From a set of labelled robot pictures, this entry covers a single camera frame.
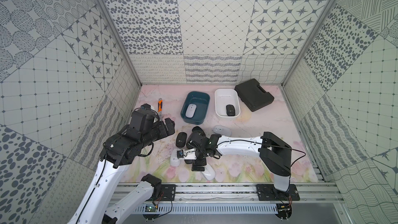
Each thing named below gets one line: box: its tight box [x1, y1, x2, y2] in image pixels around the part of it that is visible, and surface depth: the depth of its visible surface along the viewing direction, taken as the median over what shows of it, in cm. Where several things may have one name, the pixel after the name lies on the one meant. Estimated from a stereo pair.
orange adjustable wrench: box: [157, 98, 163, 113], surface depth 109 cm
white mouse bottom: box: [201, 162, 216, 181], surface depth 80 cm
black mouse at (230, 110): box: [225, 104, 236, 117], surface depth 105 cm
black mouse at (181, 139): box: [175, 131, 188, 148], surface depth 90 cm
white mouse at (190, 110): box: [185, 103, 197, 119], surface depth 105 cm
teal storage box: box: [180, 91, 211, 125], surface depth 108 cm
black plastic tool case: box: [234, 78, 275, 112], surface depth 111 cm
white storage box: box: [214, 88, 241, 118], surface depth 110 cm
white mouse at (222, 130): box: [212, 124, 233, 137], surface depth 97 cm
